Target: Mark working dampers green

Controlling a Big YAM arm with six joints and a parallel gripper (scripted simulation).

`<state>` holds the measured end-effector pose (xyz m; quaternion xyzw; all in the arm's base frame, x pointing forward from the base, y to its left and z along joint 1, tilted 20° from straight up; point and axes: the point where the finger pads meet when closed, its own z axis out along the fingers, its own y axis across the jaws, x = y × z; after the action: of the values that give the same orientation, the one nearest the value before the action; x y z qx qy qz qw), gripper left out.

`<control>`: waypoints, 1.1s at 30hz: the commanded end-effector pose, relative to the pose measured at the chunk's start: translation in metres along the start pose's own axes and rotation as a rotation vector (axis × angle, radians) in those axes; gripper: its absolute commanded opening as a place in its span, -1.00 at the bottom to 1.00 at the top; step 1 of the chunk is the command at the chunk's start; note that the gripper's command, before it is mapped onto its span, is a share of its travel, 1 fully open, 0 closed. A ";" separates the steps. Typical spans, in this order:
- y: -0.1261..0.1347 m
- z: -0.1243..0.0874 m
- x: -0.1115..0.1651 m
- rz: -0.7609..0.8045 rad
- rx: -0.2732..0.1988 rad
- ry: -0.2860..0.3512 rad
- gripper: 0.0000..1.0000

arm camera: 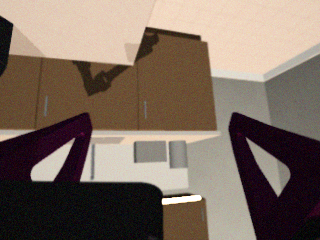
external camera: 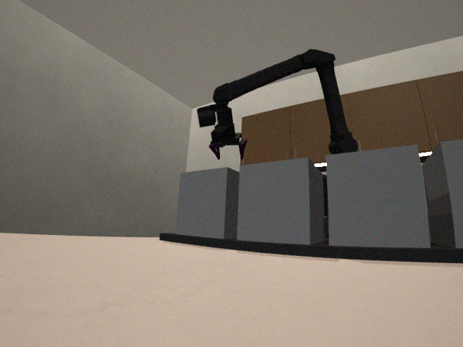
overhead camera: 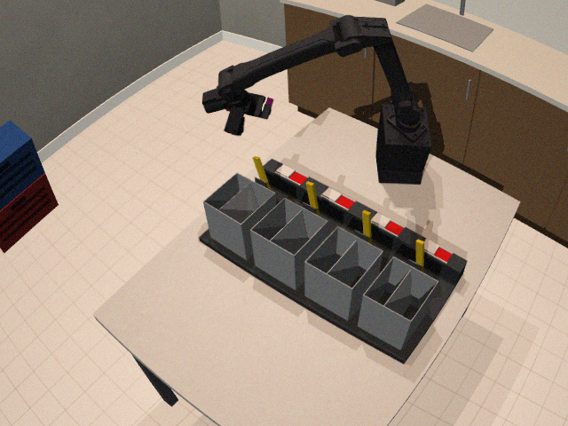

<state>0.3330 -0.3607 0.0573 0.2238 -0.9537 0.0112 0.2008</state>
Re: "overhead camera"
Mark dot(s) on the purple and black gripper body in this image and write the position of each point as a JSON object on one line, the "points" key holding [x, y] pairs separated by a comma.
{"points": [[259, 100]]}

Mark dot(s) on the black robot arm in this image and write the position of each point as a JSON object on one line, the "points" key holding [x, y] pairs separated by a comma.
{"points": [[356, 33]]}

